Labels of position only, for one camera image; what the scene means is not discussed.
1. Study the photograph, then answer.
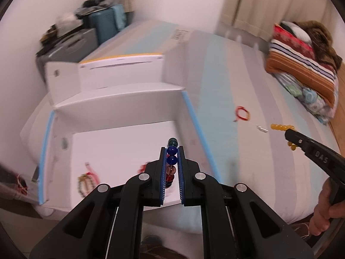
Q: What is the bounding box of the striped orange pillow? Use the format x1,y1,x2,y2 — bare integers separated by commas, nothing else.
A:
265,24,337,108

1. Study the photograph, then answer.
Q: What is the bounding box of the yellow bead bracelet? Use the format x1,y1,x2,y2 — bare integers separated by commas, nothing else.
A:
270,123,299,151

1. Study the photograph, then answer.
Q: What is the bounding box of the floral quilt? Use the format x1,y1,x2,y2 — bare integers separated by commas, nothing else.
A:
273,73,339,125

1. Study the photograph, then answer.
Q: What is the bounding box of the clear plastic bag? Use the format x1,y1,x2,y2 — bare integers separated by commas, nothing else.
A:
0,165,39,204

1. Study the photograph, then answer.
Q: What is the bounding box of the wooden headboard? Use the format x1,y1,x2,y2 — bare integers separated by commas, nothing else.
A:
330,62,345,156

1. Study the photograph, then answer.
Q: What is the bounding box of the brown wooden bead bracelet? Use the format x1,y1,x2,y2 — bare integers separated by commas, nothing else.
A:
77,174,97,198

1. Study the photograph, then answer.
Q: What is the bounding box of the person's right hand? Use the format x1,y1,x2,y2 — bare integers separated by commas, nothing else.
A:
309,178,345,236

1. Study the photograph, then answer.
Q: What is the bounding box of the brown fuzzy blanket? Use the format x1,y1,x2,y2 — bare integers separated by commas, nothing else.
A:
294,21,343,71

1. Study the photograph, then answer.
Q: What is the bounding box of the teal suitcase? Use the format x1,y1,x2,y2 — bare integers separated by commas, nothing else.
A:
88,4,127,45

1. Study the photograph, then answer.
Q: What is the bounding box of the grey suitcase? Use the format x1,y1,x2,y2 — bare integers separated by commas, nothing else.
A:
36,28,98,82

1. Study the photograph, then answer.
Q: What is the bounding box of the red cord bracelet gold tube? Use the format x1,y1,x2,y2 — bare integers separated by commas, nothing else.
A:
85,163,100,186

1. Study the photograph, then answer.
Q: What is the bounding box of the multicolour bead bracelet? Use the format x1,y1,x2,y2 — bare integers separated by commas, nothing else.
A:
164,137,179,192

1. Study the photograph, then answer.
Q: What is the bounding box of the white cardboard box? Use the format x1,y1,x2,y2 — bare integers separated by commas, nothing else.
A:
21,48,219,215

